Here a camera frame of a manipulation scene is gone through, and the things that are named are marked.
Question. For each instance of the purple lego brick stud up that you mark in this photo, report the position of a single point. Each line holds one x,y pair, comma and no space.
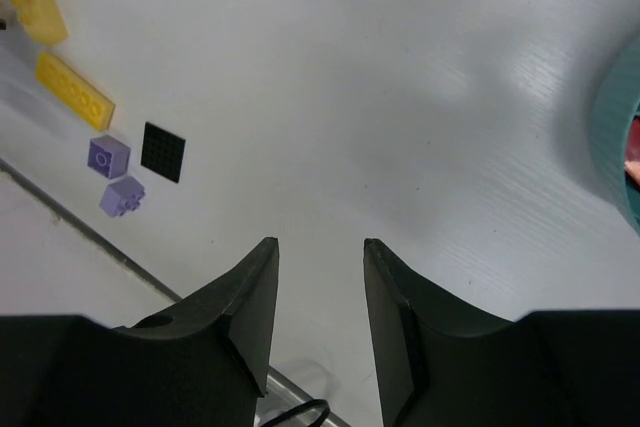
108,156

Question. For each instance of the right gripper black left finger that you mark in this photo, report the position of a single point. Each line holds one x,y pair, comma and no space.
204,360

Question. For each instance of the yellow lego slope brick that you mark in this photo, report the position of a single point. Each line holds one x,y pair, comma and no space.
42,20

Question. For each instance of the purple lego brick sideways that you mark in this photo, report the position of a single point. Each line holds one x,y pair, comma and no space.
122,196

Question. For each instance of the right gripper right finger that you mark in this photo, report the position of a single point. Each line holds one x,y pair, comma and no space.
439,360

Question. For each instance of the black square lego plate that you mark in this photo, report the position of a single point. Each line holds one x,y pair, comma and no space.
162,152

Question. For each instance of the red lego brick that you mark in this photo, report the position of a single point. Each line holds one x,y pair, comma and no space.
632,152

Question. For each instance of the yellow long lego plate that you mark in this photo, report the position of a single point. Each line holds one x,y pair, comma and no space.
74,91

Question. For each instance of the teal round divided container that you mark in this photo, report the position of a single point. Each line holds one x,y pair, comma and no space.
615,107

